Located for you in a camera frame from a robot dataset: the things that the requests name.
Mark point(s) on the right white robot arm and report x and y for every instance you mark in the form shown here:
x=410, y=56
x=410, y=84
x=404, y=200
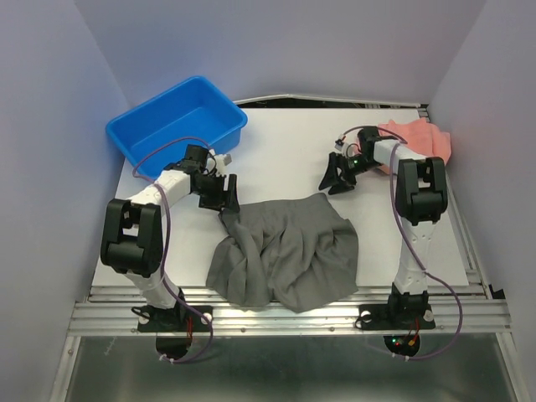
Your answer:
x=418, y=194

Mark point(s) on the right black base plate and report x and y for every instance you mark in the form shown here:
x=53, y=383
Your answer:
x=377, y=317

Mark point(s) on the blue plastic bin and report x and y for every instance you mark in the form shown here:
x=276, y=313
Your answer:
x=156, y=132

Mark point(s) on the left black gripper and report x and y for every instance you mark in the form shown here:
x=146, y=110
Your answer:
x=221, y=198

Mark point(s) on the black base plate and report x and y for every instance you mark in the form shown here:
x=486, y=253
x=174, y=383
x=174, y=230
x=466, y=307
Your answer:
x=177, y=319
x=377, y=317

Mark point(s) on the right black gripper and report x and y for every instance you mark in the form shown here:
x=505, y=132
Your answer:
x=332, y=177

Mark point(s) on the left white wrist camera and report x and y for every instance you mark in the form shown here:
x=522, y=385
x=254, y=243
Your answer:
x=217, y=163

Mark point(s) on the grey skirt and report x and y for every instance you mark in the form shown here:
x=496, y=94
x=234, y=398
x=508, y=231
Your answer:
x=300, y=253

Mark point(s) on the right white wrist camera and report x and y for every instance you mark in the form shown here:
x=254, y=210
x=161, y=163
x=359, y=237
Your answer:
x=348, y=148

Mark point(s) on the pink folded skirt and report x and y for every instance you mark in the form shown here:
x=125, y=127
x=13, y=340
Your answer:
x=423, y=137

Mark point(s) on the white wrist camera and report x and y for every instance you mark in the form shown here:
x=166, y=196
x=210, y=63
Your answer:
x=217, y=163
x=348, y=148

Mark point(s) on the aluminium rail frame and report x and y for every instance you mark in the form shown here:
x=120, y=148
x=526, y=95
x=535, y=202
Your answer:
x=485, y=356

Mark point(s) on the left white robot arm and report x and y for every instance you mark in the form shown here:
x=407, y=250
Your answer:
x=135, y=237

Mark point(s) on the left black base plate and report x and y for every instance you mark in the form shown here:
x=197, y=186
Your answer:
x=177, y=319

